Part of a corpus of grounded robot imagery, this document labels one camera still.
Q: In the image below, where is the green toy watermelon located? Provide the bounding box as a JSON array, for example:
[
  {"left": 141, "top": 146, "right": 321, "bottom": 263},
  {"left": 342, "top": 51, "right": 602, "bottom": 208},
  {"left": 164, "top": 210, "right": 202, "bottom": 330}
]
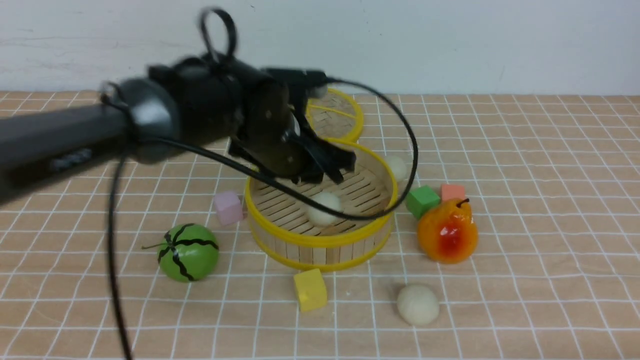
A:
[{"left": 141, "top": 223, "right": 220, "bottom": 283}]

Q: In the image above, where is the yellow cube block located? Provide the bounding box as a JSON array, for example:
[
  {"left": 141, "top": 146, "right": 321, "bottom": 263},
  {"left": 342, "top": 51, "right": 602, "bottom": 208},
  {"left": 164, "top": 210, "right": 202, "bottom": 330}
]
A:
[{"left": 293, "top": 268, "right": 329, "bottom": 312}]

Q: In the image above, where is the bamboo steamer lid yellow rim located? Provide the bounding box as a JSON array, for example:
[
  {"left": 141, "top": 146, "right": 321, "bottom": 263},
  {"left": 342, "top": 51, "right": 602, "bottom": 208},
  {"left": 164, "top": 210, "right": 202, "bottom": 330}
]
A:
[{"left": 306, "top": 88, "right": 365, "bottom": 142}]

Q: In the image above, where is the white bun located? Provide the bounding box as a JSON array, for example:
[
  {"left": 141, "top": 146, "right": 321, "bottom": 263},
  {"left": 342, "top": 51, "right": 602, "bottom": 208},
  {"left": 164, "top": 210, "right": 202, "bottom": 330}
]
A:
[
  {"left": 306, "top": 192, "right": 344, "bottom": 227},
  {"left": 385, "top": 155, "right": 410, "bottom": 183},
  {"left": 396, "top": 284, "right": 441, "bottom": 327}
]

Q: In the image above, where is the orange toy pear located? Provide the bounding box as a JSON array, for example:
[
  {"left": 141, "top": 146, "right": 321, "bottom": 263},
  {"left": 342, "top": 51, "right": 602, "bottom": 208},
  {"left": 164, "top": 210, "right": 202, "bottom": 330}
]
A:
[{"left": 416, "top": 198, "right": 479, "bottom": 264}]

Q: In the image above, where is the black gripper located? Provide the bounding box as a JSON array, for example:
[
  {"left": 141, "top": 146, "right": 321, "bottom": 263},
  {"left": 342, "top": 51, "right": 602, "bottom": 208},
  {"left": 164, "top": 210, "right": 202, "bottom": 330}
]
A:
[{"left": 227, "top": 75, "right": 357, "bottom": 185}]

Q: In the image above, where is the green cube block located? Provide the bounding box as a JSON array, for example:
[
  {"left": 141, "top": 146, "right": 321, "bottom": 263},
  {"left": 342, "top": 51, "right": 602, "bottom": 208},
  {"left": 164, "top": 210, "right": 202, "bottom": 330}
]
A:
[{"left": 404, "top": 186, "right": 441, "bottom": 220}]

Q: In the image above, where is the bamboo steamer tray yellow rim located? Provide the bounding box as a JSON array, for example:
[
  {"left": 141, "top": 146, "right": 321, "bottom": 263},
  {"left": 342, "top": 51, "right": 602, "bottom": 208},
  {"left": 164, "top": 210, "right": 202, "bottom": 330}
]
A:
[{"left": 245, "top": 138, "right": 399, "bottom": 272}]

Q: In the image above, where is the checkered orange tablecloth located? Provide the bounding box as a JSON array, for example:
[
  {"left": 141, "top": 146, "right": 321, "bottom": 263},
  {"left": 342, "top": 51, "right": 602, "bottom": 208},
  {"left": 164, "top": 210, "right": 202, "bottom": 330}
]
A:
[{"left": 0, "top": 90, "right": 640, "bottom": 360}]

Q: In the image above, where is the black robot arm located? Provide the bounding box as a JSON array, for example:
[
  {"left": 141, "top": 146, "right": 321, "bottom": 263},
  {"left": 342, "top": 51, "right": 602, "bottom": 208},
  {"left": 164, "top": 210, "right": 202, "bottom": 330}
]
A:
[{"left": 0, "top": 55, "right": 356, "bottom": 203}]

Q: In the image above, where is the salmon cube block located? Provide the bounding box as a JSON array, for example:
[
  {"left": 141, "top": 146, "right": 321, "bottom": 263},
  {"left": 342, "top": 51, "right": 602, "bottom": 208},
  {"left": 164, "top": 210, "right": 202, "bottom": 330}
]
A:
[{"left": 439, "top": 183, "right": 466, "bottom": 203}]

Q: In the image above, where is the pink cube block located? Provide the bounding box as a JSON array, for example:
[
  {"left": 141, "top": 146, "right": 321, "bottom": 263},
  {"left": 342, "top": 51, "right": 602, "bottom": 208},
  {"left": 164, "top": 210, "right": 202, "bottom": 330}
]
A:
[{"left": 214, "top": 191, "right": 244, "bottom": 226}]

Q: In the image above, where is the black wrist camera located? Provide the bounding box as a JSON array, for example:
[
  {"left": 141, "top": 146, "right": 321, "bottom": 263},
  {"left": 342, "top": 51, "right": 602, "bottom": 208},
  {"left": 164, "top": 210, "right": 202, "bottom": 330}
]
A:
[{"left": 262, "top": 67, "right": 329, "bottom": 119}]

